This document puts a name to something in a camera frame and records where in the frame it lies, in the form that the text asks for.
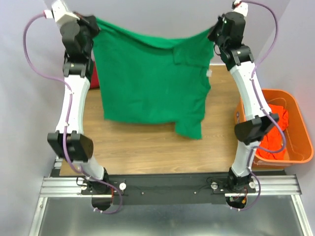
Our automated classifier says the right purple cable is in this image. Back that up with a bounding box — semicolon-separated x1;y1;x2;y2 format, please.
231;0;287;211

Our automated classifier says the green t-shirt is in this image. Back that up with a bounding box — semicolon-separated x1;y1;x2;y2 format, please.
93;19;214;140

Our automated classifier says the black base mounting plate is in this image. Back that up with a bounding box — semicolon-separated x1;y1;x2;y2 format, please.
76;172;261;212

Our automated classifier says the orange t-shirt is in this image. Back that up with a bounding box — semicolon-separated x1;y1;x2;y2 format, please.
256;104;289;160

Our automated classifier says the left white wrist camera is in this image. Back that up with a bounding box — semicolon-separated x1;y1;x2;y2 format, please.
44;0;80;27

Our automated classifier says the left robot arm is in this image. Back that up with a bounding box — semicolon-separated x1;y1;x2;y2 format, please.
47;13;110;194

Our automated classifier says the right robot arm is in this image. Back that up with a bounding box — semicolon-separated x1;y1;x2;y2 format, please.
208;10;279;193

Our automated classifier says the orange plastic bin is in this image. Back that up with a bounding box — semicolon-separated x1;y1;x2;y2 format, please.
233;88;315;168

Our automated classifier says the folded red t-shirt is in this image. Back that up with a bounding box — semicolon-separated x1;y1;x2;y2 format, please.
90;53;99;89

